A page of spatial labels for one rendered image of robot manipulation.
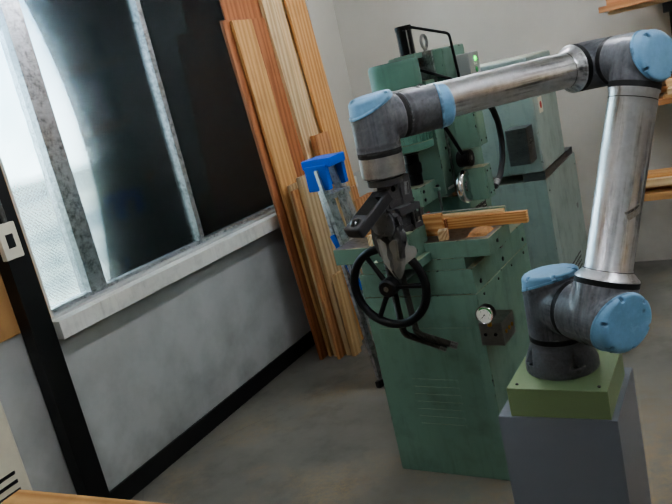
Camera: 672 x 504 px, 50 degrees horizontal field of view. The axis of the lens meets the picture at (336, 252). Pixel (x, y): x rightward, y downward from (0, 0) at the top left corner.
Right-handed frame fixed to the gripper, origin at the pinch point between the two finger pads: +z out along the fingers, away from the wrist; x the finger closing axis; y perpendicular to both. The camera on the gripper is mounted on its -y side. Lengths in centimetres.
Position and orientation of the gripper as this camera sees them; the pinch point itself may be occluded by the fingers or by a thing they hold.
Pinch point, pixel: (395, 274)
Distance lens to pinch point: 149.5
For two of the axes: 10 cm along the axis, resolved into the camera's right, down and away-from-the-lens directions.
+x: -6.1, -0.6, 7.9
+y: 7.6, -3.1, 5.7
